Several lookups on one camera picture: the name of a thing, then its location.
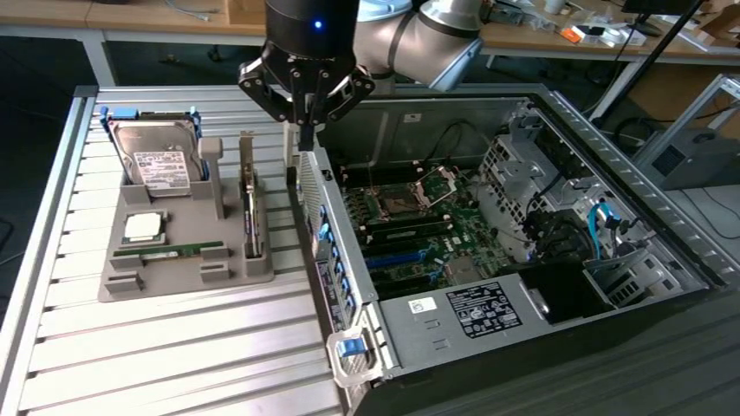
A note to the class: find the blue disk caddy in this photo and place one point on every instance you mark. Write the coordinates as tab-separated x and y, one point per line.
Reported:
124	115

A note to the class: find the silver disk bay cage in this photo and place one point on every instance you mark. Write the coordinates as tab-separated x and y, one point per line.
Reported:
522	170

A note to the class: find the grey power supply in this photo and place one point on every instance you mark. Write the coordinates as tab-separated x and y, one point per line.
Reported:
416	338

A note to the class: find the metal socket cover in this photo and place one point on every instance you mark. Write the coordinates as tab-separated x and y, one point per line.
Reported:
438	180

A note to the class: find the wooden desk white frame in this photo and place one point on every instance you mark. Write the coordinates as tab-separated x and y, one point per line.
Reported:
722	54
34	17

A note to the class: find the blue expansion slot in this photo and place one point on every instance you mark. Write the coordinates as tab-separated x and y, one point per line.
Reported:
398	258

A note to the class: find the silver CPU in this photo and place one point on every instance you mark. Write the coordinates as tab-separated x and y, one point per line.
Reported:
144	227

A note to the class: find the black RAM stick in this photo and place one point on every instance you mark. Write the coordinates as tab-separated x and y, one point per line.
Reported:
404	232

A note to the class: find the grey parts rack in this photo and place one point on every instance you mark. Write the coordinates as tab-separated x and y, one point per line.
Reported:
185	277

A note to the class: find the grey computer tower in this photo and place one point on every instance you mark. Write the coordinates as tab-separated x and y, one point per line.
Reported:
693	160

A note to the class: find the grey chipset heatsink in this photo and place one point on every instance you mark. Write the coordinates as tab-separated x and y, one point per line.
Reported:
465	268

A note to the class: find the small white box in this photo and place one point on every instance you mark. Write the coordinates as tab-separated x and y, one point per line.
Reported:
614	40

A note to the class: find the CPU socket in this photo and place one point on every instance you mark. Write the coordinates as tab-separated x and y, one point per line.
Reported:
398	203

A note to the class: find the white cup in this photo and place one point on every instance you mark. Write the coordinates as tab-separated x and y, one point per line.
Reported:
556	5

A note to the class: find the aluminium profile frame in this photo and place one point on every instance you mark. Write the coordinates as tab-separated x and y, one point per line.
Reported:
708	93

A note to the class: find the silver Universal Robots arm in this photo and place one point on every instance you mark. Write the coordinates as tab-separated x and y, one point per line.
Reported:
428	43

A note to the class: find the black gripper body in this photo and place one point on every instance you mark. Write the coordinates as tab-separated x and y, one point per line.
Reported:
306	30

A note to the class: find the green RAM stick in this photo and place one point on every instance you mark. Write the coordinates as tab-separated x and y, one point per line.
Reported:
185	250

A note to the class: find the black graphics card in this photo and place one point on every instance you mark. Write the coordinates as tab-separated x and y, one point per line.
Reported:
249	208

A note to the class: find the black stand pole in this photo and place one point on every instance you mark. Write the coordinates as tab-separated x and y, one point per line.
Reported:
646	63

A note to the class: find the green motherboard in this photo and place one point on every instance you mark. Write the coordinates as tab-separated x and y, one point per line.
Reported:
468	242

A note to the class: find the black monitor stand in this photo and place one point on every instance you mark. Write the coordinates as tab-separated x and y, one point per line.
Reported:
644	26

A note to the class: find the small orange box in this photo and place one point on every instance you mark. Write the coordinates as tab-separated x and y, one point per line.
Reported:
572	34

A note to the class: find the grey metal box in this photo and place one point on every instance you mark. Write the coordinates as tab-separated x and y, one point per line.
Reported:
508	13

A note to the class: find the black expansion slot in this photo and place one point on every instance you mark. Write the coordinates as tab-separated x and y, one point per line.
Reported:
404	284

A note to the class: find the brown cardboard piece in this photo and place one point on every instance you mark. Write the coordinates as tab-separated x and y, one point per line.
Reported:
722	21

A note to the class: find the open black PC case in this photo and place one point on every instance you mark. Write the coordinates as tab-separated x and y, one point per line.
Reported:
462	381

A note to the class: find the silver hard disk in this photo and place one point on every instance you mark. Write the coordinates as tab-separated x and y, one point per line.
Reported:
161	169

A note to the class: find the brown cardboard box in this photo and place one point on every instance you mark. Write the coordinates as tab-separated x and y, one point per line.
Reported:
245	11

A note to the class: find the silver disk bay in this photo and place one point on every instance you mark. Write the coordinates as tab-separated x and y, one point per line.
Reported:
636	277

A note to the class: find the blue case latch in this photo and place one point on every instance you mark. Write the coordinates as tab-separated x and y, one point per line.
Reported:
350	348

